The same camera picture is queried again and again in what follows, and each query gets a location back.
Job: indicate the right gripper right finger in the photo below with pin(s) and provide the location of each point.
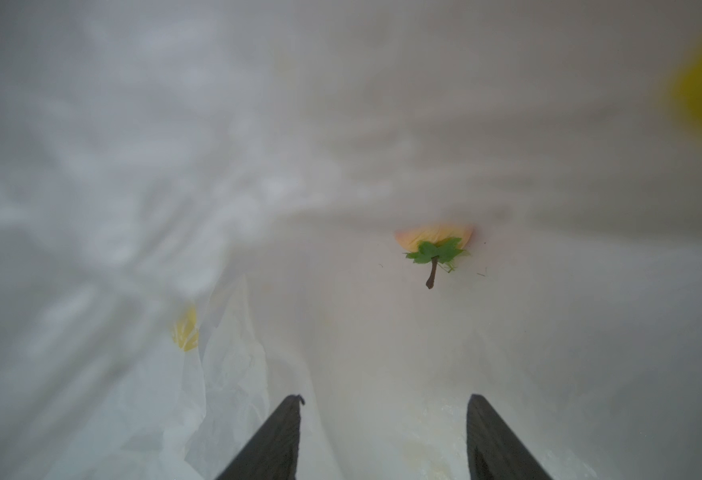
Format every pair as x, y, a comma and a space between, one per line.
494, 451

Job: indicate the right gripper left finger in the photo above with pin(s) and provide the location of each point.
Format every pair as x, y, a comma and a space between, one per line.
273, 451

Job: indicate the white plastic bag fruit print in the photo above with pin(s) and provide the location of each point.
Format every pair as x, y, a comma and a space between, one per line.
198, 202

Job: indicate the red apple with leaf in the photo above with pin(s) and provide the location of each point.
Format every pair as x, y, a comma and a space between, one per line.
438, 246

